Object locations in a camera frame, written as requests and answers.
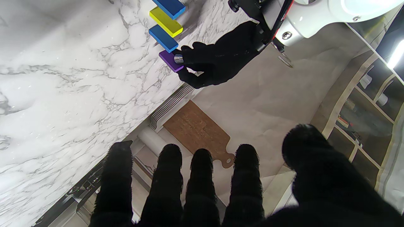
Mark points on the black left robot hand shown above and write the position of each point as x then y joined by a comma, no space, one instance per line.
221,60

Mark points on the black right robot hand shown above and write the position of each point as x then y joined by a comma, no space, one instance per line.
331,195

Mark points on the purple domino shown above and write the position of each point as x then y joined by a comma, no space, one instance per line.
170,61

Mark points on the blue domino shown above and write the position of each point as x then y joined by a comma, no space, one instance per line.
163,38
169,7

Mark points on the yellow domino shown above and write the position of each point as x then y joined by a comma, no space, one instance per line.
165,22

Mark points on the chrome faucet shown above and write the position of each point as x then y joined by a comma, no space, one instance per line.
285,60

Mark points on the stack of white plates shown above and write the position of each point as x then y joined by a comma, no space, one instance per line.
172,107

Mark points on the brown wooden cutting board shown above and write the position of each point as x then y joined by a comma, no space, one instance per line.
199,132

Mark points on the white framed shelf unit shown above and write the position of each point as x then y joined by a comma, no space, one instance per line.
363,123

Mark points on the bright tube light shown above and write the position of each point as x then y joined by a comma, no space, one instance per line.
396,55

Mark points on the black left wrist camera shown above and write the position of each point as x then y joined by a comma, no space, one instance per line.
249,8

